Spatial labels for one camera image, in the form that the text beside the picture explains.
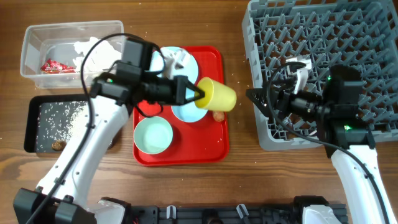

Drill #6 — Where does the grey dishwasher rack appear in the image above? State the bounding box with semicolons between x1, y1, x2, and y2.
242;1;397;142

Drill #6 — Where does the large light blue plate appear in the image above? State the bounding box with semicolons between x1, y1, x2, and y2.
149;46;198;84

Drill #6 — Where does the yellow cup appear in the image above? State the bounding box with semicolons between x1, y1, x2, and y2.
195;77;237;112

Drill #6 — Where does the clear plastic bin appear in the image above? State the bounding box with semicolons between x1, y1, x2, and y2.
20;21;124;88

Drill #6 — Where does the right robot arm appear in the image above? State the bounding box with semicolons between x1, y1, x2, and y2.
246;65;397;223

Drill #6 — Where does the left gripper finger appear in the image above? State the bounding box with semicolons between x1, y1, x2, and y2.
184;93;204;105
182;76;205;95

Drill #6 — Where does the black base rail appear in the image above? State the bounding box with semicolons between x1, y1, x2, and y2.
131;205;303;224

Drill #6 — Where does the green bowl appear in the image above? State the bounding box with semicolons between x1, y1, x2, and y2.
134;116;174;155

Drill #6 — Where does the red serving tray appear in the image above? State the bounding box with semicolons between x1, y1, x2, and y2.
132;45;229;166

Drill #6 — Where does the light blue bowl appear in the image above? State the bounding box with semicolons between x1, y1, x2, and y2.
171;102;208;123

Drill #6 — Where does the white rice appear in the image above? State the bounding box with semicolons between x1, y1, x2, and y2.
34;101;88;152

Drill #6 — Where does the black tray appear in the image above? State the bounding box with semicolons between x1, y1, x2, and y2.
24;94;88;153

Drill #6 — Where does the orange carrot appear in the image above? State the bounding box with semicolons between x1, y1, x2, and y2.
213;111;225;122

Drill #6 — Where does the white napkin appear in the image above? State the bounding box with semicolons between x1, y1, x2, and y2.
72;37;122;73

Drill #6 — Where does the red snack wrapper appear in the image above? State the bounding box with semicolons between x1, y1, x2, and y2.
40;59;75;74

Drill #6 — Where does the brown food lump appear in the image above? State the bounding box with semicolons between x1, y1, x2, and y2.
52;140;67;151

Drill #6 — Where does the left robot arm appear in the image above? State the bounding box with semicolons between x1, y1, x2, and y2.
13;34;205;223

